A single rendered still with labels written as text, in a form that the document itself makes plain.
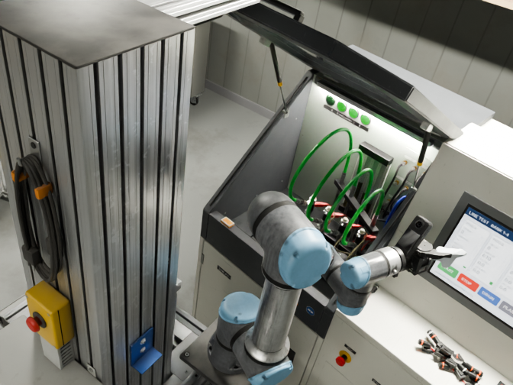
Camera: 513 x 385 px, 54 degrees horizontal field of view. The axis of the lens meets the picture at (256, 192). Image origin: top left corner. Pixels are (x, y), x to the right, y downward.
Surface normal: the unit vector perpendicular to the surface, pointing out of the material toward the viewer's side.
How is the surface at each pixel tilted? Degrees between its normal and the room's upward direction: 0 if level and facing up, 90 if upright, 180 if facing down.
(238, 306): 7
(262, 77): 90
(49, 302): 0
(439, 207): 76
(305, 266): 82
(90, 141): 90
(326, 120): 90
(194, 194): 0
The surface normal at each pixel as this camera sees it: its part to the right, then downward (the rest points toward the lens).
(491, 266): -0.63, 0.18
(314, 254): 0.49, 0.51
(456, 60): -0.57, 0.45
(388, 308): 0.15, -0.77
